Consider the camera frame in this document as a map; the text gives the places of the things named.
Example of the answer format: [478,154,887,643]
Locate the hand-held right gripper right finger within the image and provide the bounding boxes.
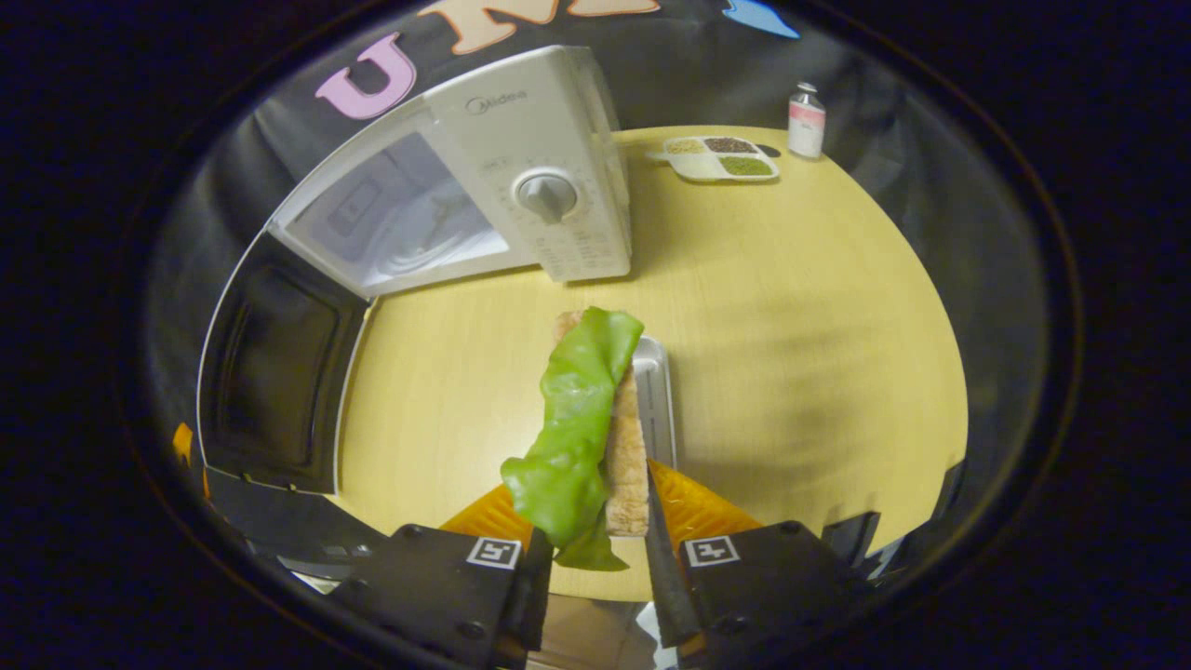
[646,461,871,667]

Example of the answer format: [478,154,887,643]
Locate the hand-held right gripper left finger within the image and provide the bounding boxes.
[330,507,555,667]

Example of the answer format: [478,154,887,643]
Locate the brown bread slice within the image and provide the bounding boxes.
[554,311,652,539]

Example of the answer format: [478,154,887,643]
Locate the green lettuce leaf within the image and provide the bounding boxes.
[501,307,645,572]

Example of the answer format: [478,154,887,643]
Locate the white microwave oven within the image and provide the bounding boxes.
[198,45,634,496]

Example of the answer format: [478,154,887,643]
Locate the white rectangular tray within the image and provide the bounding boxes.
[631,337,678,468]

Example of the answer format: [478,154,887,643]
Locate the white divided dish of grains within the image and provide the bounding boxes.
[651,135,781,183]

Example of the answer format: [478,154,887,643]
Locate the small clear pink-label bottle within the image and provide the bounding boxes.
[787,82,827,160]

